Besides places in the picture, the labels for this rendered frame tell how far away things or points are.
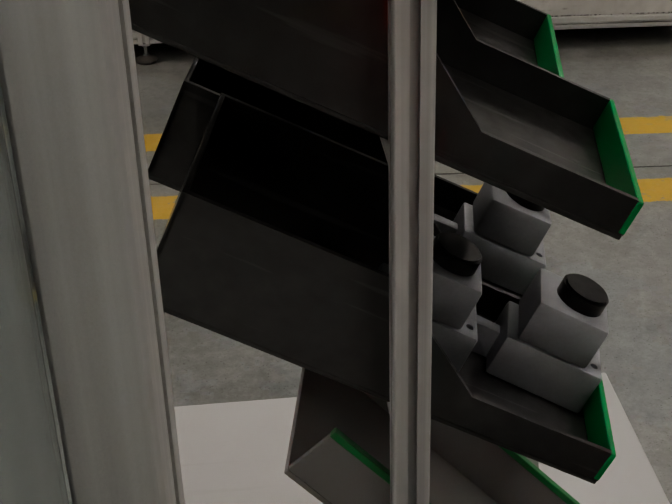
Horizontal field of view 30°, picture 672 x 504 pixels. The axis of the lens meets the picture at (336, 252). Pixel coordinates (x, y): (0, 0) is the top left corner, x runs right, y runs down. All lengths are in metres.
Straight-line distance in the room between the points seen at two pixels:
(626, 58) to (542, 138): 3.94
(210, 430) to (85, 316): 1.16
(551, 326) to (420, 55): 0.23
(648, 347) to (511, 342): 2.26
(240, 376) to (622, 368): 0.87
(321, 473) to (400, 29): 0.29
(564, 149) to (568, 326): 0.11
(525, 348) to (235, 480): 0.55
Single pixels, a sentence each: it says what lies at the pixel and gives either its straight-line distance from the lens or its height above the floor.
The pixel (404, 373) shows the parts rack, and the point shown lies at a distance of 0.65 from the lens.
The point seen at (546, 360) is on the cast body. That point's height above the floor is 1.23.
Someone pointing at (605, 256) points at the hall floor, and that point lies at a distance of 3.35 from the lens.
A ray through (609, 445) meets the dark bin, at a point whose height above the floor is 1.21.
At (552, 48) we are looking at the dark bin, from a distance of 0.83.
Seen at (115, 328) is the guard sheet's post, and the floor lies 1.58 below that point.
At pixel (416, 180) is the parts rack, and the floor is 1.39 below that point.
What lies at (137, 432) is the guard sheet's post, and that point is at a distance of 0.17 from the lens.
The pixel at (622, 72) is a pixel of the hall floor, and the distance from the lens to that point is 4.52.
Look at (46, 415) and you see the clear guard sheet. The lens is 0.16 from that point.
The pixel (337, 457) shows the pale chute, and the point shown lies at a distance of 0.73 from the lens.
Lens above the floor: 1.66
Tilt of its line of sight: 30 degrees down
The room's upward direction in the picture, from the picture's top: 2 degrees counter-clockwise
